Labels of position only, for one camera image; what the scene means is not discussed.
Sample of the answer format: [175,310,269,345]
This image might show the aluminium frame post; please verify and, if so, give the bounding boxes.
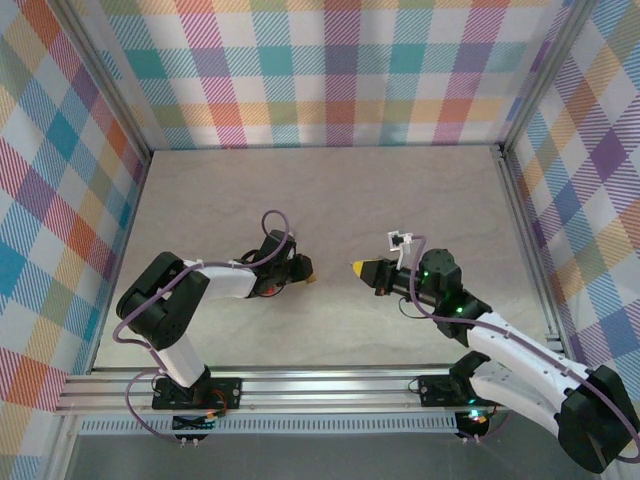
[499,0,591,156]
[57,0,152,164]

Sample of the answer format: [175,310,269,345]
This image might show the controller board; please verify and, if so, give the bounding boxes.
[172,409,219,447]
[455,407,492,444]

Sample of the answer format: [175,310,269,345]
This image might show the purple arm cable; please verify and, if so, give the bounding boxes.
[113,208,297,444]
[407,234,640,464]

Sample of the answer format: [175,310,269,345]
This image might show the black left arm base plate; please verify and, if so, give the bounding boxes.
[152,377,243,411]

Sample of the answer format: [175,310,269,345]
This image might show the right controller board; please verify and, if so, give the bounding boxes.
[455,407,492,444]

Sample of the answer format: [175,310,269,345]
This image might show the aluminium mounting rail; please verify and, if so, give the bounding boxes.
[53,366,610,416]

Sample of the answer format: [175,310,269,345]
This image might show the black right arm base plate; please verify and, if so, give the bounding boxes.
[418,373,510,407]

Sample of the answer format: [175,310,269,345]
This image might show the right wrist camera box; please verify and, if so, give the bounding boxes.
[385,229,417,252]

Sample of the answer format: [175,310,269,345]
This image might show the red and orange wires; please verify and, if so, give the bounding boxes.
[209,388,239,417]

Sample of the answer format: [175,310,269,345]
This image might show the slotted grey cable tray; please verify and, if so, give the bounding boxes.
[78,413,460,436]

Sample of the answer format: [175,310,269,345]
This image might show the aluminium side rail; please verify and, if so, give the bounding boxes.
[492,143,574,371]

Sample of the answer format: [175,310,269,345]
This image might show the left controller board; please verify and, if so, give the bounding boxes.
[172,409,219,447]

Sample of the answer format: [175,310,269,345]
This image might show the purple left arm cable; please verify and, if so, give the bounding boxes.
[113,208,297,444]

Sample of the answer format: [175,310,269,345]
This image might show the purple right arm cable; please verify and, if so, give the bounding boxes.
[407,234,640,464]

